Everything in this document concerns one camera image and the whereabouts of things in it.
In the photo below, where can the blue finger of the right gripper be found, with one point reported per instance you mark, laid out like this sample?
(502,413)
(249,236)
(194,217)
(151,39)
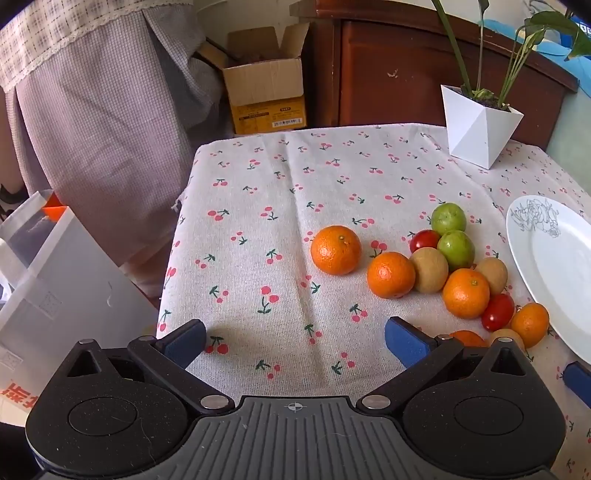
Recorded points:
(577,378)

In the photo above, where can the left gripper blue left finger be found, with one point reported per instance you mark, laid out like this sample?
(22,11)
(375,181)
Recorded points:
(183,345)

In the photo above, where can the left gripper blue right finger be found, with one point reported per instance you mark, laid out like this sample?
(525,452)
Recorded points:
(406,342)

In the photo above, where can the orange mandarin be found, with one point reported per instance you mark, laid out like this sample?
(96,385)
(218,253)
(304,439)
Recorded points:
(336,250)
(469,339)
(531,323)
(391,275)
(466,294)

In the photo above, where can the brown kiwi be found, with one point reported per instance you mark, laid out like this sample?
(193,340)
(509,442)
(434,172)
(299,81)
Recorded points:
(495,272)
(431,268)
(507,333)

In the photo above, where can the red cherry tomato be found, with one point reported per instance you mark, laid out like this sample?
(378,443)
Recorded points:
(424,239)
(498,313)

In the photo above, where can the green plum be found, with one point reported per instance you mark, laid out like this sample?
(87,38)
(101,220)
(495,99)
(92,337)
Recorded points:
(448,217)
(458,249)

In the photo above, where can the cherry print tablecloth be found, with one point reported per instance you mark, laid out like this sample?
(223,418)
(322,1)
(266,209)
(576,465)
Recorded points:
(293,249)

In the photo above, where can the white plastic bag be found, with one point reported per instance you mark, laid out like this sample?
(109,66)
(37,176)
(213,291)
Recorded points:
(57,287)

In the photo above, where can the white decorated plate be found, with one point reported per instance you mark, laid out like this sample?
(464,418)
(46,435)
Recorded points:
(550,245)

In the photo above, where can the white geometric plant pot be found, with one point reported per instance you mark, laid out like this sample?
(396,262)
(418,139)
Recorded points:
(476,133)

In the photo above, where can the pale green sofa cushion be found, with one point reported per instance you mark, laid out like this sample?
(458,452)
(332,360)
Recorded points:
(570,144)

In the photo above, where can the open cardboard box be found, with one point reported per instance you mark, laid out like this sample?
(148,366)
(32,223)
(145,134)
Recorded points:
(263,77)

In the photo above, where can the dark wooden cabinet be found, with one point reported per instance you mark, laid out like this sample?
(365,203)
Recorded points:
(378,62)

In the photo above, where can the green leafy plant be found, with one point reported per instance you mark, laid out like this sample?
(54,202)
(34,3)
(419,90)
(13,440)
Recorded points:
(527,37)

